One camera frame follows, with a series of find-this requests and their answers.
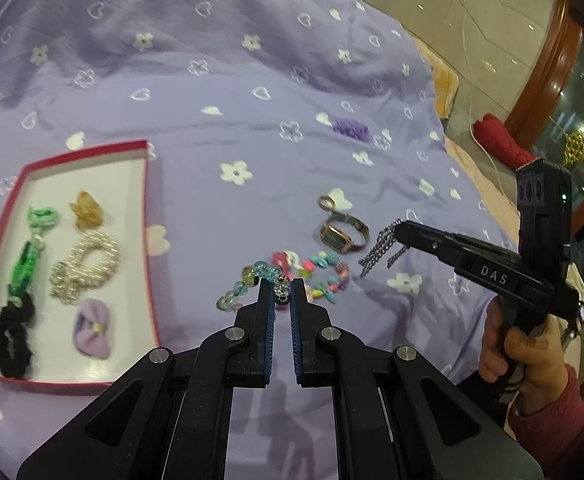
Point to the black scrunchie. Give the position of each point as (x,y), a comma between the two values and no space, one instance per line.
(15,354)

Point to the red cushion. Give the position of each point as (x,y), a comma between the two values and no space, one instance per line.
(493,135)

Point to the gold green wristwatch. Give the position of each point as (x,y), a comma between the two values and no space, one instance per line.
(344,233)

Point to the amber hair claw clip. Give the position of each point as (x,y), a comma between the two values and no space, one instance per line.
(88,213)

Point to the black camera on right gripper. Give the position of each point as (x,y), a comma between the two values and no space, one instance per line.
(544,202)

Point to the purple flower hair clip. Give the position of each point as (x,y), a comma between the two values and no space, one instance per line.
(352,129)

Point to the purple floral duvet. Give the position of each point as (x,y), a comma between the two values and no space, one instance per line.
(236,99)

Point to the right hand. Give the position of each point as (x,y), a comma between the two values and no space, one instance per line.
(546,376)

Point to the wooden door frame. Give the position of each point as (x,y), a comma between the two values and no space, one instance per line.
(548,118)

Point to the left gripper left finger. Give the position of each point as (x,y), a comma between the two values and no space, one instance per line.
(241,355)

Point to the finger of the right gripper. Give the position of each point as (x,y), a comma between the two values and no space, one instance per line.
(417,249)
(409,230)

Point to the red jewelry box tray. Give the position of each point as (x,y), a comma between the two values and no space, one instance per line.
(74,226)

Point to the red sleeve right forearm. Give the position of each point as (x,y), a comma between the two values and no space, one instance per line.
(553,435)

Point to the pink hair clip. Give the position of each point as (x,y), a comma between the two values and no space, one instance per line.
(292,265)

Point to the silver filigree brooch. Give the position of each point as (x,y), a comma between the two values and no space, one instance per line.
(66,281)

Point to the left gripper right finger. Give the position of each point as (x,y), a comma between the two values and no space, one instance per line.
(324,355)

